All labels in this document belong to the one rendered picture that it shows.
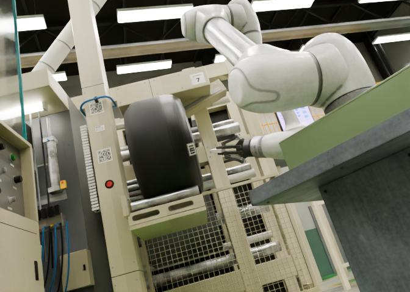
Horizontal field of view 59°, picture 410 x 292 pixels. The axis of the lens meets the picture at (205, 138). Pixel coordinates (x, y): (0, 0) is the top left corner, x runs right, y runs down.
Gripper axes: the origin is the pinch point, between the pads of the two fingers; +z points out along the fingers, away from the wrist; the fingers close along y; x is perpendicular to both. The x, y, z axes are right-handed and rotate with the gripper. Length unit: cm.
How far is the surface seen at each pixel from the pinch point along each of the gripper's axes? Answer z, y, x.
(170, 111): 23.7, -21.0, 0.0
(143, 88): 79, -37, 33
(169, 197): 25.0, 17.7, -12.7
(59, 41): 133, -83, 16
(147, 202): 32.2, 17.3, -20.4
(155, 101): 35.0, -27.5, 2.0
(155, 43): 393, -127, 347
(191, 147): 14.9, -2.7, -0.5
